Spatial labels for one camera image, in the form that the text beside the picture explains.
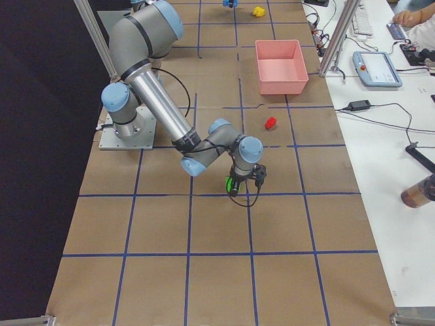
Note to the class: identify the teach pendant tablet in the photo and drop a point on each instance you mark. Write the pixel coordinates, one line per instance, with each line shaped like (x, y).
(376, 70)

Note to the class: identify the aluminium frame post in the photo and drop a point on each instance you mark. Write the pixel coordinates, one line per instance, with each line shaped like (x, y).
(331, 57)

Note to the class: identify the pink plastic box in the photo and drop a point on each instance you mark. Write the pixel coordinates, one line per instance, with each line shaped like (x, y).
(281, 67)

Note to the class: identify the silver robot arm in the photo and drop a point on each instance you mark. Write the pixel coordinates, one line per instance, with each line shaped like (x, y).
(135, 42)

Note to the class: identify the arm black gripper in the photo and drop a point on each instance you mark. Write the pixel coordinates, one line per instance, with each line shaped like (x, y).
(238, 180)

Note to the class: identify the white keyboard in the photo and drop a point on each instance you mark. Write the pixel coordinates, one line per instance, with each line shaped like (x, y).
(360, 23)

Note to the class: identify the brown drink bottle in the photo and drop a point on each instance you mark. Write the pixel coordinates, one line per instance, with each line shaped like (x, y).
(420, 193)

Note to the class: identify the blue toy block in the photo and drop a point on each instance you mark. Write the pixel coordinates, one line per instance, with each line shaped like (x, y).
(230, 3)

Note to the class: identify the robot arm base plate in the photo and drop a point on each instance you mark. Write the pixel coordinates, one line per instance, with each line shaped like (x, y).
(139, 134)

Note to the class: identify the yellow toy block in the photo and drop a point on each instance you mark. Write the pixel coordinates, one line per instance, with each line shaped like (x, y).
(258, 11)

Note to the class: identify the person's hand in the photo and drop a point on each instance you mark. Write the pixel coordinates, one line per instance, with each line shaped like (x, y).
(407, 18)

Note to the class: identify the black power adapter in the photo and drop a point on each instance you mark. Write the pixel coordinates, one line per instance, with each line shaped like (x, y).
(359, 105)

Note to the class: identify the red toy block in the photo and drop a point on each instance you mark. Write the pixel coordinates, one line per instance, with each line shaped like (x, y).
(270, 123)

